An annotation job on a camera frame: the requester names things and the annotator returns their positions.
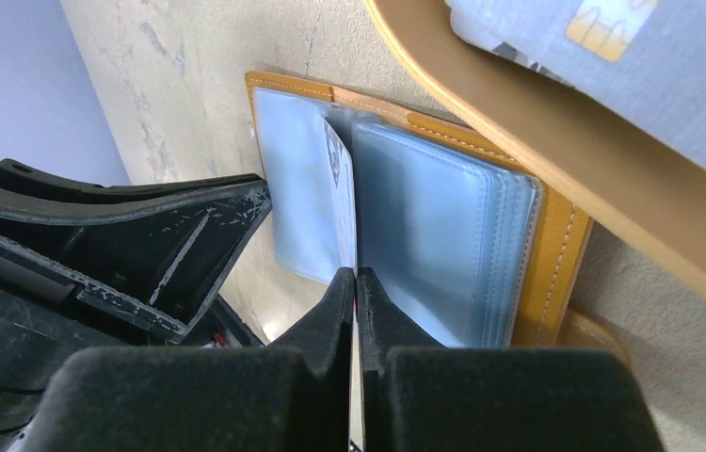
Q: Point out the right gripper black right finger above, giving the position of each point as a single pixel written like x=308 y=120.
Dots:
x=418 y=395

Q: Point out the orange oval tray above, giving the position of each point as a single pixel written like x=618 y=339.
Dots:
x=636 y=187

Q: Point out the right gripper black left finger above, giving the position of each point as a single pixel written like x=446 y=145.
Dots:
x=292 y=395

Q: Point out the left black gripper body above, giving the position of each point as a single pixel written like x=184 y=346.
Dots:
x=16 y=349

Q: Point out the silver credit cards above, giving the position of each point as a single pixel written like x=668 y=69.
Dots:
x=643 y=60

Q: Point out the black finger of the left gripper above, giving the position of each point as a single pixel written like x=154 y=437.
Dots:
x=238 y=204

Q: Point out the orange card holder wallet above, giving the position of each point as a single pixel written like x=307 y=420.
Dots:
x=466 y=241

